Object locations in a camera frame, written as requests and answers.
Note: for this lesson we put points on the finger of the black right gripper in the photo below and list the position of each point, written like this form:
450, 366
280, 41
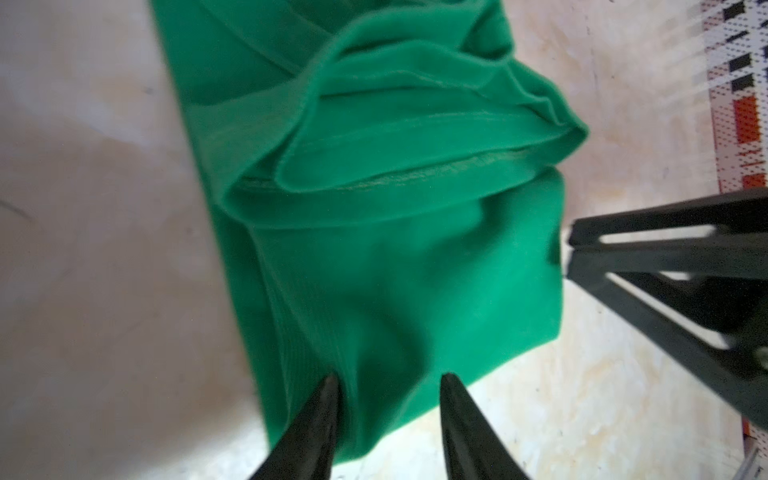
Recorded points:
717, 236
714, 327

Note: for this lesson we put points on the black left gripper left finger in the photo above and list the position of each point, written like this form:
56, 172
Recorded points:
306, 449

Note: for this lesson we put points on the green tank top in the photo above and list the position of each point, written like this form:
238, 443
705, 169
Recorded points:
382, 182

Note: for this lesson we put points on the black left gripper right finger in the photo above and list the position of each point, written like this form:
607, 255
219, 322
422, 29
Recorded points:
471, 448

